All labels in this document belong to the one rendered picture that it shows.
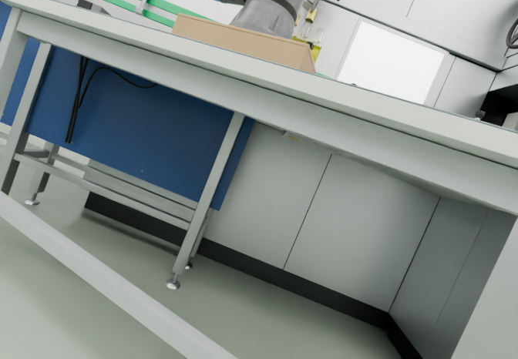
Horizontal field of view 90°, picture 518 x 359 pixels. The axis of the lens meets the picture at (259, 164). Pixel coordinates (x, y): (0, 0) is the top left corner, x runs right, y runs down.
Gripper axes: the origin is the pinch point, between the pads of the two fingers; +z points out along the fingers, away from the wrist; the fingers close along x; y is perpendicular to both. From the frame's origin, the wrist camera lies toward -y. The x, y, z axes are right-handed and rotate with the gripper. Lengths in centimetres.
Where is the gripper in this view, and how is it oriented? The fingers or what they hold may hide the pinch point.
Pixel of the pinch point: (312, 13)
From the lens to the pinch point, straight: 123.8
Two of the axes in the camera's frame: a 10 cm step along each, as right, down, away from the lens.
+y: -9.3, -3.8, 0.1
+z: -3.8, 9.2, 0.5
